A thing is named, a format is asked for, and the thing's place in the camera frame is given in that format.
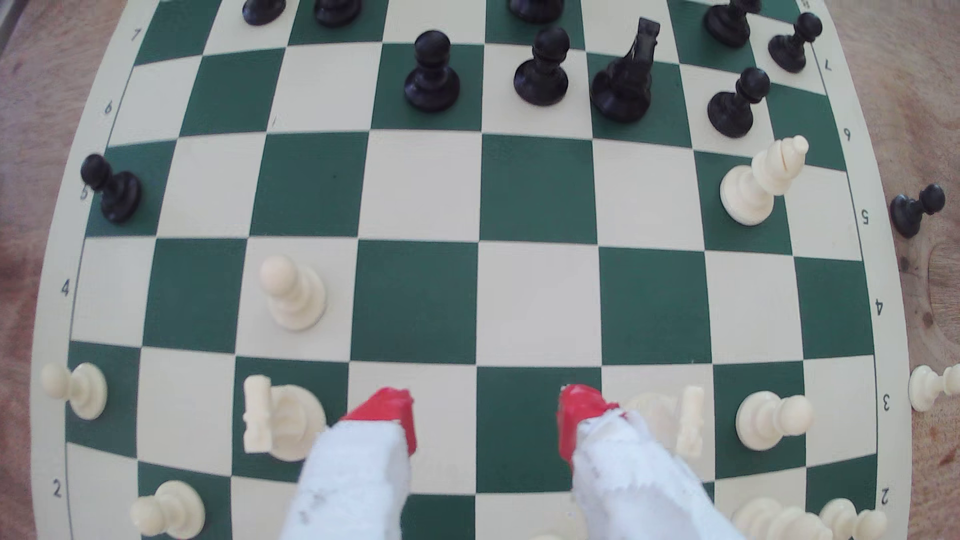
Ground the white chess pawn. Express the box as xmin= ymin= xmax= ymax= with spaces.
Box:
xmin=41 ymin=362 xmax=108 ymax=421
xmin=259 ymin=255 xmax=328 ymax=332
xmin=908 ymin=363 xmax=960 ymax=413
xmin=130 ymin=480 xmax=207 ymax=540
xmin=735 ymin=390 xmax=815 ymax=453
xmin=819 ymin=498 xmax=888 ymax=540

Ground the black chess pawn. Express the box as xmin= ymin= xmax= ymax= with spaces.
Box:
xmin=768 ymin=12 xmax=824 ymax=74
xmin=404 ymin=30 xmax=462 ymax=114
xmin=890 ymin=183 xmax=947 ymax=240
xmin=80 ymin=153 xmax=143 ymax=225
xmin=241 ymin=0 xmax=288 ymax=27
xmin=513 ymin=27 xmax=571 ymax=107
xmin=313 ymin=0 xmax=363 ymax=30
xmin=707 ymin=67 xmax=771 ymax=139

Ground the black chess piece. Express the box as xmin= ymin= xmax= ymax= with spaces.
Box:
xmin=507 ymin=0 xmax=565 ymax=24
xmin=702 ymin=0 xmax=762 ymax=49

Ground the black chess knight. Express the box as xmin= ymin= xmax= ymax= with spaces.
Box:
xmin=590 ymin=17 xmax=662 ymax=125

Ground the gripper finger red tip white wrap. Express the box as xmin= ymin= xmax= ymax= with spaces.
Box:
xmin=558 ymin=384 xmax=744 ymax=540
xmin=279 ymin=387 xmax=418 ymax=540

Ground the white chess knight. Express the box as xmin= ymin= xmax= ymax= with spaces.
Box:
xmin=622 ymin=385 xmax=708 ymax=460
xmin=242 ymin=374 xmax=328 ymax=463

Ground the green and cream chess mat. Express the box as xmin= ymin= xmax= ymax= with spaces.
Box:
xmin=30 ymin=0 xmax=912 ymax=540

